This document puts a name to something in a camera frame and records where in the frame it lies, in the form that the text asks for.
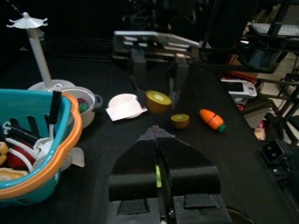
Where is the white electronic device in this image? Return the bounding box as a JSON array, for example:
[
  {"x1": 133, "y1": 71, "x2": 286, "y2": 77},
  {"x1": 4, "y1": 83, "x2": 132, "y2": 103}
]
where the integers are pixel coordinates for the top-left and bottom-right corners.
[{"x1": 219, "y1": 78, "x2": 258, "y2": 99}]

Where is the large toy kiwi half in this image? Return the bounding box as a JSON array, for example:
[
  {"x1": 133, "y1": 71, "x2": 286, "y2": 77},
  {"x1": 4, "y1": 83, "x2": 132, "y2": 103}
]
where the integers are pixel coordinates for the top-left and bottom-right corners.
[{"x1": 144, "y1": 89, "x2": 174, "y2": 115}]

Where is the white toy cup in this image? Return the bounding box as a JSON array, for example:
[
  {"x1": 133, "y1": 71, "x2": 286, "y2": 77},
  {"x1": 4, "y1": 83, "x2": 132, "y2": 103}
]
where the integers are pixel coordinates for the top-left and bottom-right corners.
[{"x1": 105, "y1": 93, "x2": 148, "y2": 123}]

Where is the tan toy bread slice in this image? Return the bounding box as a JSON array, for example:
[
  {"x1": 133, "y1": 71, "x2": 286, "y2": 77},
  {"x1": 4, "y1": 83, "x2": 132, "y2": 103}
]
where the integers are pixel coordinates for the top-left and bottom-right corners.
[{"x1": 0, "y1": 167, "x2": 31, "y2": 182}]

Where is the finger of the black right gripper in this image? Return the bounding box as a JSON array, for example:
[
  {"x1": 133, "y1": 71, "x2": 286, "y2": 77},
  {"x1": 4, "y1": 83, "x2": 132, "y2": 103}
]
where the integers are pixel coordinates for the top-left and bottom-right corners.
[
  {"x1": 129, "y1": 48, "x2": 148, "y2": 109},
  {"x1": 167, "y1": 53, "x2": 192, "y2": 109}
]

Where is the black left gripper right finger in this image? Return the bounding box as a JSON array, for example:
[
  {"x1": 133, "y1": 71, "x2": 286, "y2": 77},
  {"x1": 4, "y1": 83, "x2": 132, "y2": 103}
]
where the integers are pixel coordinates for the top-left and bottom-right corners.
[{"x1": 154, "y1": 125, "x2": 234, "y2": 224}]

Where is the white toy spatula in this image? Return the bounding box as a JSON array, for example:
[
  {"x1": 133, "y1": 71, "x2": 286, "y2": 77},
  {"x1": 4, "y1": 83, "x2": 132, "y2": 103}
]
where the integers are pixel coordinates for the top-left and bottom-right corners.
[{"x1": 59, "y1": 146, "x2": 87, "y2": 172}]

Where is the teal basket with orange rim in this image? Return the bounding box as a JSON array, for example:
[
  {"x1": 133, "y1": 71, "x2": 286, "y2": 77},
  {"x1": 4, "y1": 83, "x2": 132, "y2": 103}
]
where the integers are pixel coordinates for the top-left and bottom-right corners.
[{"x1": 0, "y1": 88, "x2": 84, "y2": 206}]

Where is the white grid shelf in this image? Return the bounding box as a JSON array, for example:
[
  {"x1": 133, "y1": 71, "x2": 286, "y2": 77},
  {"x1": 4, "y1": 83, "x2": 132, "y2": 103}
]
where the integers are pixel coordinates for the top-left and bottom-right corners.
[{"x1": 247, "y1": 22, "x2": 299, "y2": 38}]

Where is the white toy pot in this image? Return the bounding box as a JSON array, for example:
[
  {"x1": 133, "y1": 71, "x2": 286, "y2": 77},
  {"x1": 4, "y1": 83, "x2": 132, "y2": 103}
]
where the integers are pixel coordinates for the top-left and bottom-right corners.
[{"x1": 60, "y1": 85, "x2": 105, "y2": 130}]

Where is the red toy food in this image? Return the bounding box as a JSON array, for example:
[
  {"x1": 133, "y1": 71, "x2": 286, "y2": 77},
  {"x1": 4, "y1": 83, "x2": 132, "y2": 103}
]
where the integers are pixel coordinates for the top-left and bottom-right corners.
[{"x1": 4, "y1": 143, "x2": 37, "y2": 171}]

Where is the orange toy carrot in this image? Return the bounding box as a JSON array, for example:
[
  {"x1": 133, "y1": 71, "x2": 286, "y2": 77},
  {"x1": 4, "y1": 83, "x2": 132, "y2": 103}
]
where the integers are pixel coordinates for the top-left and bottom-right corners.
[{"x1": 199, "y1": 108, "x2": 228, "y2": 134}]

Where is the green toy food piece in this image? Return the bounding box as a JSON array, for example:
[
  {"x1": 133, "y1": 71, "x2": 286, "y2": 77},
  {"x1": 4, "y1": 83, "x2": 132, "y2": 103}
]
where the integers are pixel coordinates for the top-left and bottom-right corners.
[{"x1": 79, "y1": 102, "x2": 91, "y2": 114}]

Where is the yellow toy food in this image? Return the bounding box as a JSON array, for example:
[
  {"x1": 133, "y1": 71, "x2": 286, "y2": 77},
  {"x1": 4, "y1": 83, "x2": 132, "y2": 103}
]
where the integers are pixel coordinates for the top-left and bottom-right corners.
[{"x1": 0, "y1": 141, "x2": 11, "y2": 166}]

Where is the small toy kiwi half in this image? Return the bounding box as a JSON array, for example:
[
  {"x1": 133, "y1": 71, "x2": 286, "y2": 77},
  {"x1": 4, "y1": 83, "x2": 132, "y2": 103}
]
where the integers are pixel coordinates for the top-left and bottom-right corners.
[{"x1": 170, "y1": 113, "x2": 192, "y2": 130}]

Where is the white mug tree stand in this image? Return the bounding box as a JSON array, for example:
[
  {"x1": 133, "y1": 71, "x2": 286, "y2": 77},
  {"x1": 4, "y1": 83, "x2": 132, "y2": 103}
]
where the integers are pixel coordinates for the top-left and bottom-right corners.
[{"x1": 4, "y1": 11, "x2": 76, "y2": 92}]

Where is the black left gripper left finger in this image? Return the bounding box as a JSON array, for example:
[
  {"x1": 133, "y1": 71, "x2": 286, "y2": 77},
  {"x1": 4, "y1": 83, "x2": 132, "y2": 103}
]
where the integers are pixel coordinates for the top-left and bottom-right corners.
[{"x1": 107, "y1": 125, "x2": 164, "y2": 224}]

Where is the black-handled toy utensil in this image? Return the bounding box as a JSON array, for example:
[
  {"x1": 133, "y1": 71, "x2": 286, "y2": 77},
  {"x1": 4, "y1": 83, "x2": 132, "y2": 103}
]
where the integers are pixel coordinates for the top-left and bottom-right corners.
[{"x1": 3, "y1": 116, "x2": 41, "y2": 145}]

